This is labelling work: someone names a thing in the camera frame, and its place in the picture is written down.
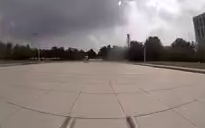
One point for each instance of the grey paved slab plaza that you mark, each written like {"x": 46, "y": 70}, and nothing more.
{"x": 100, "y": 83}

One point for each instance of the tall slim tower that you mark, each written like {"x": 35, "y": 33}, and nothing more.
{"x": 128, "y": 40}

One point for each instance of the pale pole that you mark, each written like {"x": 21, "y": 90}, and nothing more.
{"x": 38, "y": 56}
{"x": 144, "y": 55}

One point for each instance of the row of dark trees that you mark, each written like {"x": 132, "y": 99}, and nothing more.
{"x": 153, "y": 50}

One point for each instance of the robot's own part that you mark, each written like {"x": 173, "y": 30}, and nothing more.
{"x": 67, "y": 123}
{"x": 132, "y": 123}

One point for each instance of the low concrete kerb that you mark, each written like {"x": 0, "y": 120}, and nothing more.
{"x": 183, "y": 68}

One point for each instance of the grass strip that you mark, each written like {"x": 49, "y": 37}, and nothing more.
{"x": 196, "y": 64}

